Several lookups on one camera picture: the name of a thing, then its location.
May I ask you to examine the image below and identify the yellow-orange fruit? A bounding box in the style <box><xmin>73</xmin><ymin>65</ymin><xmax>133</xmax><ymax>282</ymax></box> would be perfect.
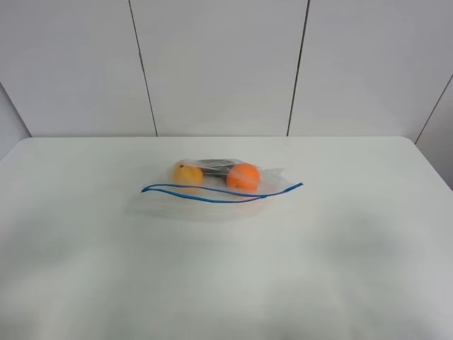
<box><xmin>172</xmin><ymin>162</ymin><xmax>204</xmax><ymax>195</ymax></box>

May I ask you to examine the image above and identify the clear zip bag blue seal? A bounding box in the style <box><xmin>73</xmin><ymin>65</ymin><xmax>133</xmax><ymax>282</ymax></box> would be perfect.
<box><xmin>127</xmin><ymin>159</ymin><xmax>303</xmax><ymax>222</ymax></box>

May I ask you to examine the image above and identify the orange fruit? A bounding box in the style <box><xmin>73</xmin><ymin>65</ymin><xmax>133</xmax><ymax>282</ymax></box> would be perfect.
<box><xmin>226</xmin><ymin>163</ymin><xmax>260</xmax><ymax>192</ymax></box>

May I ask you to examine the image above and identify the dark eggplant in bag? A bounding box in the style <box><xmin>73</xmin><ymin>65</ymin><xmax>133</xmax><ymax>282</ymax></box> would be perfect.
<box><xmin>196</xmin><ymin>159</ymin><xmax>236</xmax><ymax>177</ymax></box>

